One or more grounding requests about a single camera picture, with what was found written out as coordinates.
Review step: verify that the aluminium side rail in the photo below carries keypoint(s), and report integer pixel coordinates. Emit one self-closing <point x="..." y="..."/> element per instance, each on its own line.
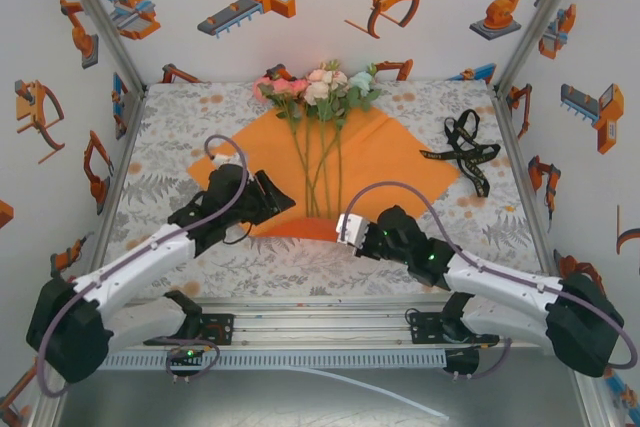
<point x="120" y="172"/>
<point x="511" y="139"/>

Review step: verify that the thin white tube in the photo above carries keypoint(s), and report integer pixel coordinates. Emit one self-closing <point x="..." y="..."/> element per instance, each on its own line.
<point x="430" y="410"/>

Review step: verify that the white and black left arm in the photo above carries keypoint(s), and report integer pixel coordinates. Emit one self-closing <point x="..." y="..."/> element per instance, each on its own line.
<point x="140" y="257"/>

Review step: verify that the black controller box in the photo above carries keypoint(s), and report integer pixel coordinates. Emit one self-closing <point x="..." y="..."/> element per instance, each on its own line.
<point x="186" y="354"/>
<point x="462" y="362"/>

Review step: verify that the pale blue artificial flower spray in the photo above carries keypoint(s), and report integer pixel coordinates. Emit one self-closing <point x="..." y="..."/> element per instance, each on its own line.
<point x="361" y="81"/>

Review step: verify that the black printed ribbon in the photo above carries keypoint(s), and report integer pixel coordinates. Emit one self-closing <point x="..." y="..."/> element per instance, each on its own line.
<point x="465" y="147"/>

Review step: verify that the orange wrapping paper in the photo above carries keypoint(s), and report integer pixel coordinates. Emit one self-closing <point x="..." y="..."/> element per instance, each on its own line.
<point x="390" y="162"/>

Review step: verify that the pink artificial flower spray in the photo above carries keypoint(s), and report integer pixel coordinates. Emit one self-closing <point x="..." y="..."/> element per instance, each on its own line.
<point x="280" y="87"/>

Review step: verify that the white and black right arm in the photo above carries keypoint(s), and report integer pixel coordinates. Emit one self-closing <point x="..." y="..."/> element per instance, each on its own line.
<point x="500" y="282"/>

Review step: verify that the cream artificial flower spray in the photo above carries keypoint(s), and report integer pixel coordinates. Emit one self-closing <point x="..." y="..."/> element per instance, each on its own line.
<point x="320" y="89"/>

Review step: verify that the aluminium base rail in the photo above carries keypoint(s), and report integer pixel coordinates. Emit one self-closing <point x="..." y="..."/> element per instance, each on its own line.
<point x="320" y="322"/>

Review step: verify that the floral print tablecloth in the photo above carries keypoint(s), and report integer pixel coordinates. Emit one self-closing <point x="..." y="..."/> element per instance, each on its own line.
<point x="300" y="272"/>

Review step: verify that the aluminium frame post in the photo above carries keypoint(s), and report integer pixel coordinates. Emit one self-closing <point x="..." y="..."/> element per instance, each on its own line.
<point x="101" y="22"/>
<point x="539" y="22"/>
<point x="47" y="402"/>
<point x="592" y="397"/>

